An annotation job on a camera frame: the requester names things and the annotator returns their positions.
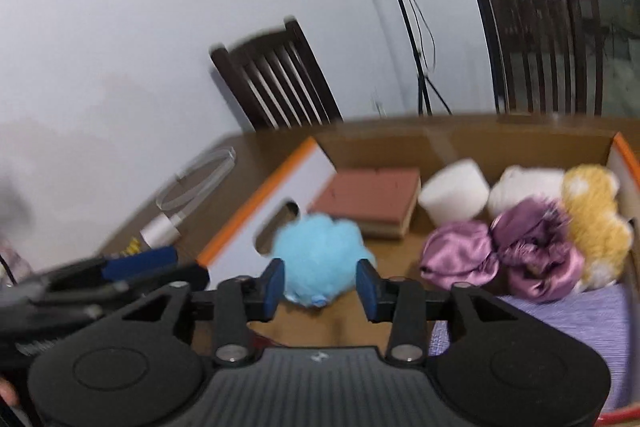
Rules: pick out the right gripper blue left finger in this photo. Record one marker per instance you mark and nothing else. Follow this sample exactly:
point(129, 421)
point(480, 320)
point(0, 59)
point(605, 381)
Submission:
point(240, 301)

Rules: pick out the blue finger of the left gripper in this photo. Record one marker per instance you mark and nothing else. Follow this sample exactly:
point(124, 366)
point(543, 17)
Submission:
point(137, 260)

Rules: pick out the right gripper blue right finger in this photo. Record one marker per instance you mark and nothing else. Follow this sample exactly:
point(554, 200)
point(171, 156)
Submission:
point(400, 302)

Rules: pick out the light blue plush toy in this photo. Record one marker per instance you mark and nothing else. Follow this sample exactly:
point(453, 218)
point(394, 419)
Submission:
point(320, 256)

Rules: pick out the pink yellow sponge block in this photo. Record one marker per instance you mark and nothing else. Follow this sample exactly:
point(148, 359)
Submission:
point(379, 201)

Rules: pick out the white foam cylinder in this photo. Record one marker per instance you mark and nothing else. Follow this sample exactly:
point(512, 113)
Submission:
point(458, 192)

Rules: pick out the purple satin scrunchie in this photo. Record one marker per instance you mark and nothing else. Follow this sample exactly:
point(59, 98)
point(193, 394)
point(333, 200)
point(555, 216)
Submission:
point(529, 244)

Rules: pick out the purple knitted cloth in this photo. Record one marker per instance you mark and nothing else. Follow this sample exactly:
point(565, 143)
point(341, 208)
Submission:
point(601, 319)

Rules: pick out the yellow plush toy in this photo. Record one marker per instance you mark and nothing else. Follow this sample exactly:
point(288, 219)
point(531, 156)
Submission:
point(599, 232)

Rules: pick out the person's left hand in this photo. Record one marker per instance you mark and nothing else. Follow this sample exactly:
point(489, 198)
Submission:
point(8, 393)

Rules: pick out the yellow crumbs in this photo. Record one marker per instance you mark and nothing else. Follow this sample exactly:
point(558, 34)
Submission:
point(133, 248)

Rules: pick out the red cardboard box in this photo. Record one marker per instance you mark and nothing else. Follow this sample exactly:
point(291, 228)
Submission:
point(460, 159)

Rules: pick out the lavender rolled towel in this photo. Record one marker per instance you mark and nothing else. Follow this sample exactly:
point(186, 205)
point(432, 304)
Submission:
point(518, 183)

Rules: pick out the studio light on stand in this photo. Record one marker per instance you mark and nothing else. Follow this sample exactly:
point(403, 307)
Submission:
point(423, 49)

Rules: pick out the dark wooden chair left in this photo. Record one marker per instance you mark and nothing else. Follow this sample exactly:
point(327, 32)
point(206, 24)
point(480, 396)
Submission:
point(276, 79)

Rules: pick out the dark wooden chair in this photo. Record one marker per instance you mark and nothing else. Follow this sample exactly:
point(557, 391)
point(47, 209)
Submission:
point(552, 55)
point(276, 79)

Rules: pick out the dark wooden chair right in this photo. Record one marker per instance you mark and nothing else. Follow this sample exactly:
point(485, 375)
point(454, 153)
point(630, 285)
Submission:
point(552, 55)

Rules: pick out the dark sliding glass door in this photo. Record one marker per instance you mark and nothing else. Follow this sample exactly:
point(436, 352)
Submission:
point(620, 24)

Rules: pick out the white charger with cable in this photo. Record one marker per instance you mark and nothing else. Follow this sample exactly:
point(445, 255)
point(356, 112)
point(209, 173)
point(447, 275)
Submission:
point(163, 230)

